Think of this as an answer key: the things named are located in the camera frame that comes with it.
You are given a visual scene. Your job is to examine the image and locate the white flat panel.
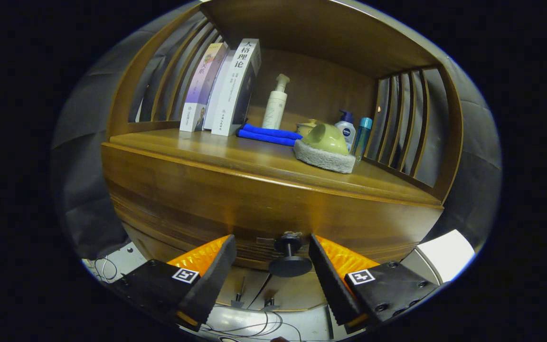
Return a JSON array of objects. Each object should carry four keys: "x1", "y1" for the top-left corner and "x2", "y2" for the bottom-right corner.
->
[{"x1": 415, "y1": 229, "x2": 476, "y2": 283}]

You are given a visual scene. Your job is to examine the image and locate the thick white book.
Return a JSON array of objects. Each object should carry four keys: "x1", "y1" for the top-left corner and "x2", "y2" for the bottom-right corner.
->
[{"x1": 211, "y1": 38, "x2": 262, "y2": 137}]

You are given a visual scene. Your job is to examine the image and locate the tangled black floor cables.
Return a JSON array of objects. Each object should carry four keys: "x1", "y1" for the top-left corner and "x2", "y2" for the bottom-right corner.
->
[{"x1": 202, "y1": 309, "x2": 305, "y2": 342}]

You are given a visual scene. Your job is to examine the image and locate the black drawer knob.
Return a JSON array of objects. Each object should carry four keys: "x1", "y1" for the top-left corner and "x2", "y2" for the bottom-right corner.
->
[{"x1": 268, "y1": 231, "x2": 313, "y2": 278}]

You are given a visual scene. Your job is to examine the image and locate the yellow lidded teacup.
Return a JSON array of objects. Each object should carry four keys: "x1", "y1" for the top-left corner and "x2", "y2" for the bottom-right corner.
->
[{"x1": 296, "y1": 119, "x2": 319, "y2": 138}]

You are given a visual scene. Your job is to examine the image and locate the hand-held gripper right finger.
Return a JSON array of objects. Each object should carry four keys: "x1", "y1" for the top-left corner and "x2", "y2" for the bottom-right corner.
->
[{"x1": 308, "y1": 234, "x2": 441, "y2": 334}]

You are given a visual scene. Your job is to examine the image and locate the wooden countertop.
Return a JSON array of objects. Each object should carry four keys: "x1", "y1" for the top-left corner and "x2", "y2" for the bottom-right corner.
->
[{"x1": 109, "y1": 107, "x2": 444, "y2": 207}]

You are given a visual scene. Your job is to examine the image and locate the folded blue cloth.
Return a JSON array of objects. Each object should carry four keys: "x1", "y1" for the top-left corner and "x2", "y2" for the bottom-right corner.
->
[{"x1": 237, "y1": 123, "x2": 303, "y2": 147}]

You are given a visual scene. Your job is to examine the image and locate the slim teal bottle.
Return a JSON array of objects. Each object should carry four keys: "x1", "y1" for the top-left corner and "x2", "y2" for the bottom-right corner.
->
[{"x1": 351, "y1": 117, "x2": 373, "y2": 162}]

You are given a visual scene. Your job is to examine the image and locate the purple book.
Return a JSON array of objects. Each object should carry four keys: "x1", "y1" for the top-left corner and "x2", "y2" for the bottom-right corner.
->
[{"x1": 179, "y1": 42, "x2": 229, "y2": 133}]

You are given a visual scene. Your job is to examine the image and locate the white lotion bottle blue cap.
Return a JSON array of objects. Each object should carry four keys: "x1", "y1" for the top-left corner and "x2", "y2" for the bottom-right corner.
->
[{"x1": 334, "y1": 110, "x2": 357, "y2": 152}]

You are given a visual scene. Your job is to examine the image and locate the white pump bottle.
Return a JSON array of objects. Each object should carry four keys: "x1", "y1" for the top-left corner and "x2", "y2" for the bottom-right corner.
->
[{"x1": 262, "y1": 74, "x2": 291, "y2": 130}]

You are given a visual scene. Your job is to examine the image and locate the thin white book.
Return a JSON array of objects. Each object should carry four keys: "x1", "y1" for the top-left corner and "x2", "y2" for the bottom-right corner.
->
[{"x1": 202, "y1": 50, "x2": 236, "y2": 130}]

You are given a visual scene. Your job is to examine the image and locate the thin looped cable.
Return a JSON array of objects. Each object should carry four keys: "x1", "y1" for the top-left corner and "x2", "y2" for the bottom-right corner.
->
[{"x1": 94, "y1": 256, "x2": 120, "y2": 283}]

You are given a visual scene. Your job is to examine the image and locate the wooden cabinet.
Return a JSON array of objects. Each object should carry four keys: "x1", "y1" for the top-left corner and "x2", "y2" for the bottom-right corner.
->
[{"x1": 101, "y1": 0, "x2": 464, "y2": 312}]

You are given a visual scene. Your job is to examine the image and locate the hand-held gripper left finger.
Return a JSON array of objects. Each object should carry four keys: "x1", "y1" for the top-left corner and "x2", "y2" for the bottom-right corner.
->
[{"x1": 112, "y1": 234, "x2": 237, "y2": 332}]

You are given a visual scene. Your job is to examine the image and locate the wooden drawer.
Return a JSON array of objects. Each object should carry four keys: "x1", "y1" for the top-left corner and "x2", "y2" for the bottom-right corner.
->
[{"x1": 102, "y1": 143, "x2": 445, "y2": 272}]

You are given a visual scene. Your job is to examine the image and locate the pale green sponge brush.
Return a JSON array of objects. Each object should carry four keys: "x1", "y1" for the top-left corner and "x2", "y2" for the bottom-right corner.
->
[{"x1": 293, "y1": 123, "x2": 356, "y2": 174}]

